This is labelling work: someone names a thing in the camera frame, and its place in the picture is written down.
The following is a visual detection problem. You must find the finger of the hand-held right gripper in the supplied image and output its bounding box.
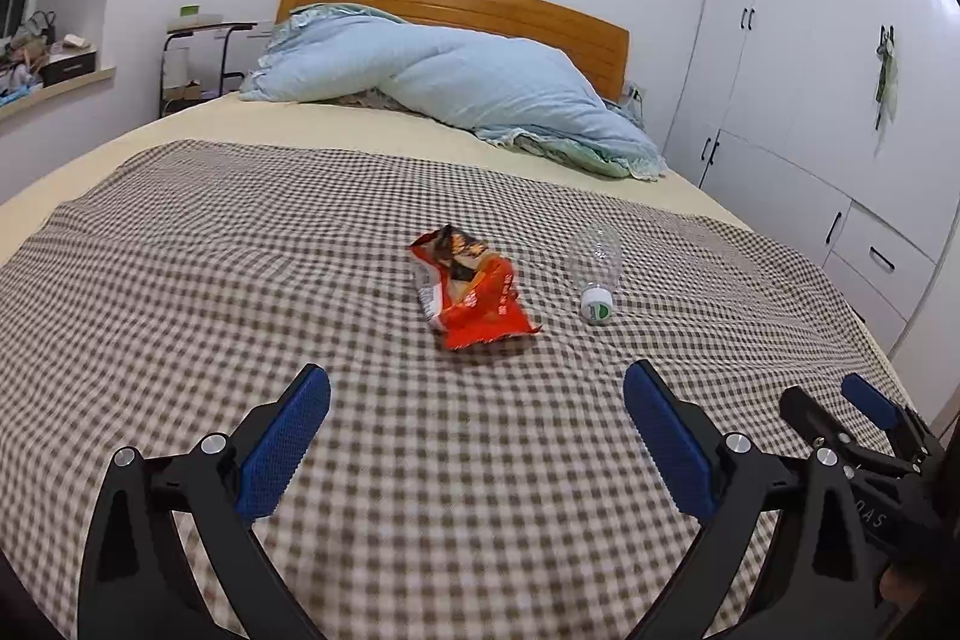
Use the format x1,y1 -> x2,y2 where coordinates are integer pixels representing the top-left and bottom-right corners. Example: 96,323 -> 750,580
780,385 -> 925,481
840,372 -> 947,462

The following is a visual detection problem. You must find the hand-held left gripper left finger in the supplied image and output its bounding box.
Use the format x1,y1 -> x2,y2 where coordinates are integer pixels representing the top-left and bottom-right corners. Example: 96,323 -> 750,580
77,364 -> 331,640

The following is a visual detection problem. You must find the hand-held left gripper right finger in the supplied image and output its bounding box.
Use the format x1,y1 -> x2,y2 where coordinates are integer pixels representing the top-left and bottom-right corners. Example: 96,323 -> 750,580
624,360 -> 878,640

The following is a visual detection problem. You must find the clear plastic bottle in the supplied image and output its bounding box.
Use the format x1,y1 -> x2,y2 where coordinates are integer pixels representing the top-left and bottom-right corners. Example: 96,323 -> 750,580
568,224 -> 623,326

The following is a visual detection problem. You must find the orange snack packet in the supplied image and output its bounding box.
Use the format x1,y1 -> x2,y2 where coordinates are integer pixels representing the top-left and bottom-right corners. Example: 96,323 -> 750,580
409,224 -> 542,352

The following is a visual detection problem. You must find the person's right hand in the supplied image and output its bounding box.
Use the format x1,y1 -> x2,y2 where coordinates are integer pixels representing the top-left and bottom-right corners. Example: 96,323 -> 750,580
879,556 -> 929,609

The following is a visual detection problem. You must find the brown checked blanket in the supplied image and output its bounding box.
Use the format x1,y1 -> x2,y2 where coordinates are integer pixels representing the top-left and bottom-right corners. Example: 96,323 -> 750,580
0,139 -> 920,640

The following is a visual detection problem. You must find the hanging pale green cloth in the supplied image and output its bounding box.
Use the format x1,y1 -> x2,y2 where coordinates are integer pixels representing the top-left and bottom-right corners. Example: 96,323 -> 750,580
874,25 -> 899,133

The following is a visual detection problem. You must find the white wardrobe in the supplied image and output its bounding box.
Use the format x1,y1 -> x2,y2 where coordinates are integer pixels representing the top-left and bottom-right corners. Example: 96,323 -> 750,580
660,0 -> 960,356

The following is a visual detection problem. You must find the light blue duvet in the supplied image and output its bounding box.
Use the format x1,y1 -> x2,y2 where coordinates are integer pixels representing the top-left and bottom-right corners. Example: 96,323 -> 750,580
238,2 -> 667,184

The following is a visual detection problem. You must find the window sill shelf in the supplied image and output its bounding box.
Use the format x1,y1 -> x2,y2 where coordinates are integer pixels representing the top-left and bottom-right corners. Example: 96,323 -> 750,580
0,66 -> 117,120

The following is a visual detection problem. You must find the black frame side table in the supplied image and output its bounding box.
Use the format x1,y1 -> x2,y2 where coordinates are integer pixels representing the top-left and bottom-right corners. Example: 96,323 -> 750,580
160,19 -> 260,120

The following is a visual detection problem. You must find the handbag with black handles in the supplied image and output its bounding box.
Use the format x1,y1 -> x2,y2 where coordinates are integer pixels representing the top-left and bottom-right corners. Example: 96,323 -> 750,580
15,10 -> 57,64

